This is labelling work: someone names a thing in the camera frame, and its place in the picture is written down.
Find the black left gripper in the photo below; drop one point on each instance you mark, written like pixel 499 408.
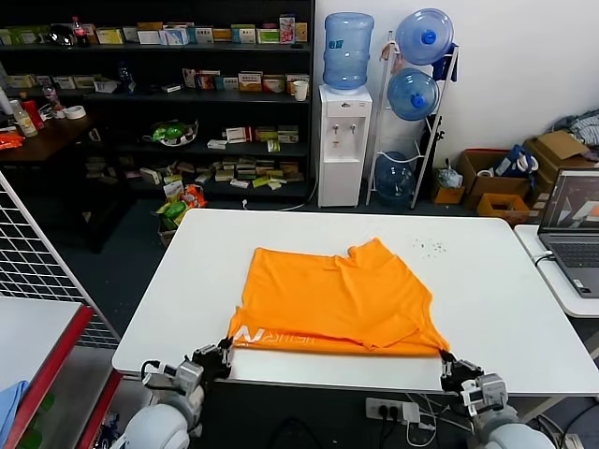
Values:
pixel 210 362

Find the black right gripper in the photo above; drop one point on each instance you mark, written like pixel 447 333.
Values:
pixel 461 376

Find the orange t-shirt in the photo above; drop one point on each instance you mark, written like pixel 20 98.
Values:
pixel 337 299

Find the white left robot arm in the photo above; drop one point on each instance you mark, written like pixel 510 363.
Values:
pixel 154 425

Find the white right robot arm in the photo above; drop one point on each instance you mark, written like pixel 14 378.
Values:
pixel 510 432

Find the clothes pile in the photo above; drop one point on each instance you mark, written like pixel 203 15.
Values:
pixel 582 126

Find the white charger adapter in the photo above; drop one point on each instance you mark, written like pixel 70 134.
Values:
pixel 412 413

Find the white power strip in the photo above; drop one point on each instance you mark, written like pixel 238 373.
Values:
pixel 381 409

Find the white work table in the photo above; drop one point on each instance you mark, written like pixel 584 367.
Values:
pixel 210 262

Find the white side table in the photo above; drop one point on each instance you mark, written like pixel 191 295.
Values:
pixel 561 299

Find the green snack bag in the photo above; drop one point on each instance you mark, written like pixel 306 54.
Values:
pixel 170 212

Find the orange snack bag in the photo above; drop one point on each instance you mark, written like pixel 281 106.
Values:
pixel 196 196

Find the red framed cart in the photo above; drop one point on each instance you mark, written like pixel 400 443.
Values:
pixel 65 348

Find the small orange cardboard box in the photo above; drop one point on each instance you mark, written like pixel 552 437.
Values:
pixel 501 208

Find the grey laptop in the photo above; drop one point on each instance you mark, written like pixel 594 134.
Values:
pixel 573 252

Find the small cardboard box with bag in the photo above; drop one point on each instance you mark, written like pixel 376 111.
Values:
pixel 449 189

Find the large open cardboard box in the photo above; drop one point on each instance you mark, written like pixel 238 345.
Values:
pixel 472 180

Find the white metal jug rack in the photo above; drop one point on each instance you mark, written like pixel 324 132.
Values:
pixel 423 173

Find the white flat box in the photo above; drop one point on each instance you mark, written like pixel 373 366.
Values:
pixel 218 144

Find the blue white bag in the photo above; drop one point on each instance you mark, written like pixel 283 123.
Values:
pixel 512 161

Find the light blue cloth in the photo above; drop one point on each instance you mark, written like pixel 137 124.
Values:
pixel 11 407

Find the black tripod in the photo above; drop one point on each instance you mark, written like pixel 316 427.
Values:
pixel 433 140

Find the green snack basket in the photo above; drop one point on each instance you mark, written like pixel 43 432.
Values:
pixel 170 133

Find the white water dispenser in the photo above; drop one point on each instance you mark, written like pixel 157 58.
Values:
pixel 339 154

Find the cardboard box with flaps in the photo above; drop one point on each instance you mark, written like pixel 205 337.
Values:
pixel 559 147

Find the yellow white medicine box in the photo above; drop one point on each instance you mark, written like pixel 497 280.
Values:
pixel 251 82

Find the white paper cup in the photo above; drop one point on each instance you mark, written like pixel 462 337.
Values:
pixel 301 91

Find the dark wooden table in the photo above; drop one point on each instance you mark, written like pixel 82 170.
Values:
pixel 51 140

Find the white tape roll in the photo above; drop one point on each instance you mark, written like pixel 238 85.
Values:
pixel 75 113

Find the blue plastic bottle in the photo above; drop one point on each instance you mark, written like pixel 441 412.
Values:
pixel 125 79

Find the black shelf unit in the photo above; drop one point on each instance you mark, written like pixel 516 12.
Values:
pixel 140 65

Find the orange package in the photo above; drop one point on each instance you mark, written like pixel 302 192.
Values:
pixel 10 141

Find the red can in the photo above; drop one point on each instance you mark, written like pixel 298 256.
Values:
pixel 35 114

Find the orange juice bottle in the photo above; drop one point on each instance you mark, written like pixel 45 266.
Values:
pixel 25 121

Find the green white medicine box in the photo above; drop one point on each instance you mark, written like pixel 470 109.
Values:
pixel 268 36
pixel 243 35

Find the pink cloth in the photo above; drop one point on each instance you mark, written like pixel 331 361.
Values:
pixel 386 50

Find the blue white medicine box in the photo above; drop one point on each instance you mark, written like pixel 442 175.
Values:
pixel 174 36

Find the pink tall box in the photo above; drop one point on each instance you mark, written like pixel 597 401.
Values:
pixel 287 29

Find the yellow green medicine box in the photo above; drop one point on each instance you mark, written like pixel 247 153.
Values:
pixel 110 36

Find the cola bottle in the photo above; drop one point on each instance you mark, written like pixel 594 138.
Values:
pixel 80 33

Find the shiny black bowl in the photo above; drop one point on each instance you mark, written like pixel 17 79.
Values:
pixel 62 35

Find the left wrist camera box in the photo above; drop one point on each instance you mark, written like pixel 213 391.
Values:
pixel 187 374

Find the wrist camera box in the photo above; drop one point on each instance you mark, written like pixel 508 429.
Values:
pixel 489 390
pixel 187 374

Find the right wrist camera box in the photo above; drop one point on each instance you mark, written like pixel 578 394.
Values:
pixel 489 390

